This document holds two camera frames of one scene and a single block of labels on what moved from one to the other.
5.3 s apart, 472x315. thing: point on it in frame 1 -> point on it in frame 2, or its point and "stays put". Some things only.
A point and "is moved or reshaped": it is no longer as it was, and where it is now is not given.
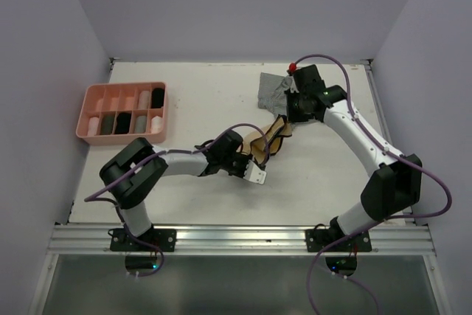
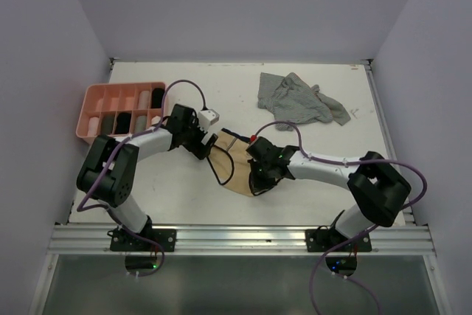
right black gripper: (292, 116) -> (256, 183)
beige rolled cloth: (144, 99) stays put
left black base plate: (164, 238) stays put
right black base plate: (316, 237) stays put
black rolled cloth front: (123, 120) stays put
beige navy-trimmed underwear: (256, 144) is moved or reshaped
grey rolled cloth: (140, 124) stays put
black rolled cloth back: (158, 97) stays put
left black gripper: (241, 173) -> (198, 148)
